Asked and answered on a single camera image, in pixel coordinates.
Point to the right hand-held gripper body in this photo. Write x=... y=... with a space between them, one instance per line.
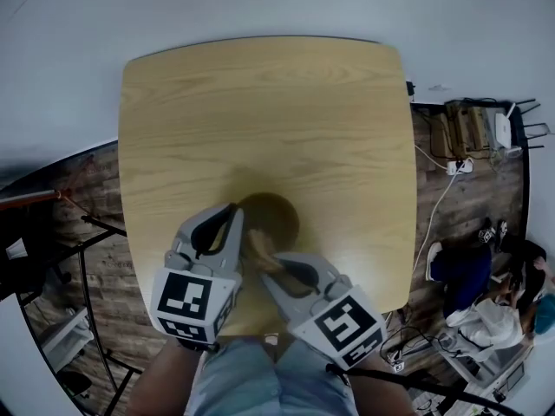
x=342 y=323

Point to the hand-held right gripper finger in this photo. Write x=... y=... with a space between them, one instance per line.
x=321 y=267
x=279 y=295

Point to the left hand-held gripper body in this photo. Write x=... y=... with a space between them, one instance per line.
x=191 y=301

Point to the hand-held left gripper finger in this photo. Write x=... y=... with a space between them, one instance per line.
x=236 y=241
x=191 y=228

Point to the dark brown bowl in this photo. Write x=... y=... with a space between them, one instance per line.
x=277 y=215

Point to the person's right forearm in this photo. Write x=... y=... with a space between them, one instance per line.
x=381 y=397

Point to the person's left forearm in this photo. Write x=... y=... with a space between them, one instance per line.
x=165 y=379

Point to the person's right leg in jeans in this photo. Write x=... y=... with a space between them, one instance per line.
x=312 y=384

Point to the person's leg in jeans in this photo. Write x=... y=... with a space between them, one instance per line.
x=234 y=379
x=312 y=384

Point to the person's left leg in jeans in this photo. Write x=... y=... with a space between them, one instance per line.
x=234 y=379

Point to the black metal tripod stand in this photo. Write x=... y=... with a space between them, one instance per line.
x=93 y=284

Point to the black metal bar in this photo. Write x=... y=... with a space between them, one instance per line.
x=433 y=387

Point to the white storage bin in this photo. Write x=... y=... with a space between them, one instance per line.
x=67 y=338

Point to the orange pole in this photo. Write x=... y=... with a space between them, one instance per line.
x=30 y=198

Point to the white power strip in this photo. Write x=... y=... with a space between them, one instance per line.
x=459 y=166

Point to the brown cardboard box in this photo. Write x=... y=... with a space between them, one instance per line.
x=468 y=126

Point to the white router with black antennas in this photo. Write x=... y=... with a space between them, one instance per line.
x=503 y=128

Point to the small black wall adapter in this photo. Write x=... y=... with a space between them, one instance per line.
x=410 y=88

